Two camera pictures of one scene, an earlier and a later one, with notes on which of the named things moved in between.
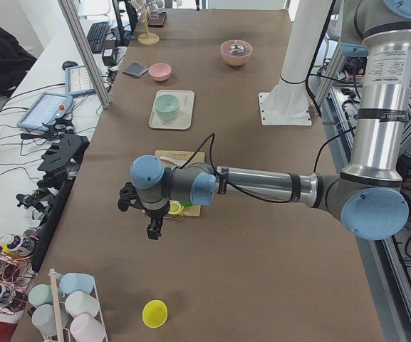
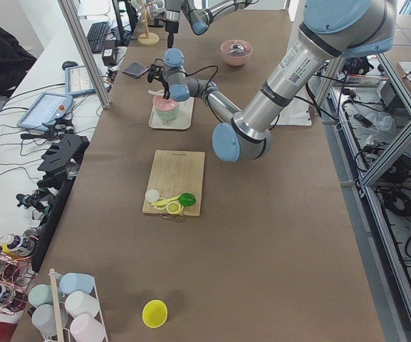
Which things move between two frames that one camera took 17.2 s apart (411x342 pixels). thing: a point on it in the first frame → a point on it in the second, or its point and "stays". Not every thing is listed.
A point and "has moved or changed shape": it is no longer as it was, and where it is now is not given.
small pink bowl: [159, 71] has moved or changed shape
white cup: [80, 302] stays
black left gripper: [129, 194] → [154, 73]
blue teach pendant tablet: [48, 108] stays
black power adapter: [109, 52] stays
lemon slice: [175, 207] stays
